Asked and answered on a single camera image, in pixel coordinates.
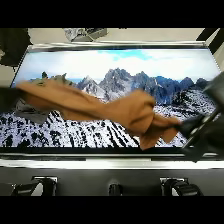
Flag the olive green garment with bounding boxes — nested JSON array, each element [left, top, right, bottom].
[[29, 71, 76, 88]]

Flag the grey garment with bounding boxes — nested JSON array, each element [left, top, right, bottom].
[[14, 98, 52, 125]]

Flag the brown garment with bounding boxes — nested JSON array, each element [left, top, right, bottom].
[[15, 79, 183, 152]]

